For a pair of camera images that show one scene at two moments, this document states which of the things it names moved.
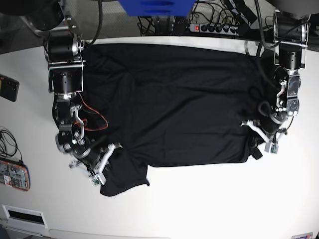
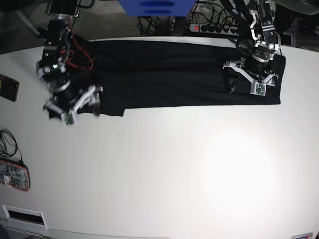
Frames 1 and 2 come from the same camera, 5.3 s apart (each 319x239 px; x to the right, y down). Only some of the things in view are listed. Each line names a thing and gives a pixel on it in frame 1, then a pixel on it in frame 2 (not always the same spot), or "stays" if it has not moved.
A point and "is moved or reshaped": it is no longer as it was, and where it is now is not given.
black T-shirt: (168, 105) is moved or reshaped
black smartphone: (9, 88) stays
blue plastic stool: (158, 8) stays
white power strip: (215, 29) stays
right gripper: (270, 123) to (252, 63)
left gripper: (88, 157) to (65, 93)
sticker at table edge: (309, 235) stays
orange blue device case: (15, 175) stays
